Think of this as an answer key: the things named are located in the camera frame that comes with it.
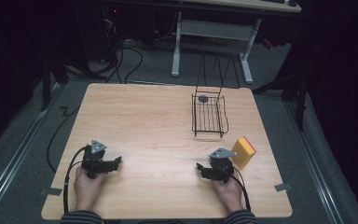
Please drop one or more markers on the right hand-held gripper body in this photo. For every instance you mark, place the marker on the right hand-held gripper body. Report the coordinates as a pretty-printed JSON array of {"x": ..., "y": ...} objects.
[{"x": 222, "y": 165}]

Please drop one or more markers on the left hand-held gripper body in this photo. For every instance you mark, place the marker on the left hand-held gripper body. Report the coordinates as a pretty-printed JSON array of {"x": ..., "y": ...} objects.
[{"x": 93, "y": 158}]

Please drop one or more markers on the yellow sponge with red pad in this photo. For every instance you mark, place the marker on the yellow sponge with red pad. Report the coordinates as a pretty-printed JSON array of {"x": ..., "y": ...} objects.
[{"x": 243, "y": 151}]

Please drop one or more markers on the person's right hand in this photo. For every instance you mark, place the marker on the person's right hand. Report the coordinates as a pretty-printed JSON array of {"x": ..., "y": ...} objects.
[{"x": 230, "y": 194}]

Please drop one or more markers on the person's left hand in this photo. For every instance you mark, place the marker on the person's left hand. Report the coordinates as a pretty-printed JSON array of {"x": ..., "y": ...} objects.
[{"x": 86, "y": 189}]

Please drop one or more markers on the grey tape piece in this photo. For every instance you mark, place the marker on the grey tape piece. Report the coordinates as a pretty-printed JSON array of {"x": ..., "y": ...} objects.
[
  {"x": 283, "y": 187},
  {"x": 51, "y": 191}
]

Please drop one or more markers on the grey round suction cup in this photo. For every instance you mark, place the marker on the grey round suction cup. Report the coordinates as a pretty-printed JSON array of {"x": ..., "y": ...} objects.
[{"x": 203, "y": 99}]

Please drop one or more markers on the black metal stand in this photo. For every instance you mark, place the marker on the black metal stand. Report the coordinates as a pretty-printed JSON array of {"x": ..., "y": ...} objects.
[
  {"x": 298, "y": 93},
  {"x": 46, "y": 84}
]

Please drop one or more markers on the dark computer tower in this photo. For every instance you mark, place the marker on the dark computer tower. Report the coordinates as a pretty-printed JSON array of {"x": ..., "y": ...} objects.
[{"x": 105, "y": 31}]

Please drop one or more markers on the white-legged desk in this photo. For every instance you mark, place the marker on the white-legged desk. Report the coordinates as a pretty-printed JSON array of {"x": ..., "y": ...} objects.
[{"x": 217, "y": 29}]

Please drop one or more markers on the metal floor rail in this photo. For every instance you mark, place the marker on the metal floor rail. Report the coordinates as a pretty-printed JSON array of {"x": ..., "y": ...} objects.
[
  {"x": 9, "y": 174},
  {"x": 317, "y": 174}
]

